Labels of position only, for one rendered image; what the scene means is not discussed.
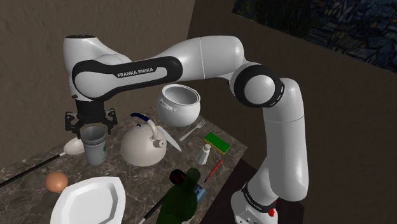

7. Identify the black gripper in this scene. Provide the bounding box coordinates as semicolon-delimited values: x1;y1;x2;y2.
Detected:
64;99;119;139

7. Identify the grey cup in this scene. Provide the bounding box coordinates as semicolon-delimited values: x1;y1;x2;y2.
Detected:
81;125;108;167

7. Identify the brown egg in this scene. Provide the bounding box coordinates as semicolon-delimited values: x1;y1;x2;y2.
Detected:
45;171;69;193

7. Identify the white angular plate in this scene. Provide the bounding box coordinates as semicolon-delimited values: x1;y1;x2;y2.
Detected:
50;176;127;224

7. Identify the white round pot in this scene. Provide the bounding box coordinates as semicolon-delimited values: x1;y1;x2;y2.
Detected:
155;83;202;129

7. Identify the white fork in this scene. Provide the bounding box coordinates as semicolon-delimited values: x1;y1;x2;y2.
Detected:
178;119;207;142

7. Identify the black and red round object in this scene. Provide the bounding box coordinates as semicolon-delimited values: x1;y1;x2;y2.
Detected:
169;169;187;186

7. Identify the black and white stick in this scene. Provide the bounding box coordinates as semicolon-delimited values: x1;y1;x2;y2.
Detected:
137;197;165;224

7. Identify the white salt shaker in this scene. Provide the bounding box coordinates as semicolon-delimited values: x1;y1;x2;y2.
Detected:
195;143;212;166

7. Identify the dark green bottle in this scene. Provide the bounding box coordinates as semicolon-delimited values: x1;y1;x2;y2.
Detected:
155;167;203;224

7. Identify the green and yellow sponge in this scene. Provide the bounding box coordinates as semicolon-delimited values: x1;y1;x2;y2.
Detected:
203;131;232;155

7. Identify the blue box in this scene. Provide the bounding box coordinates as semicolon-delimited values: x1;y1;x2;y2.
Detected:
193;183;207;200

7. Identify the red pen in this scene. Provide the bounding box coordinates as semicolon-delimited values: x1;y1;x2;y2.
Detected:
203;157;225;184

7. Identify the dark robot stand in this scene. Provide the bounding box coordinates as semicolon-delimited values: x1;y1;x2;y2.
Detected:
200;158;306;224

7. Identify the white ladle with black handle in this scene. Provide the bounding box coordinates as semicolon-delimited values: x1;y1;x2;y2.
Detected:
0;137;85;189

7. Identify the white kettle with blue handle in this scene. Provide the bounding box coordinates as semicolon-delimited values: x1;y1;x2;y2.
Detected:
120;112;167;167

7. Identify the dark blue wall picture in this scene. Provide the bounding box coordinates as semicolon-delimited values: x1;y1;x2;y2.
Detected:
231;0;397;74

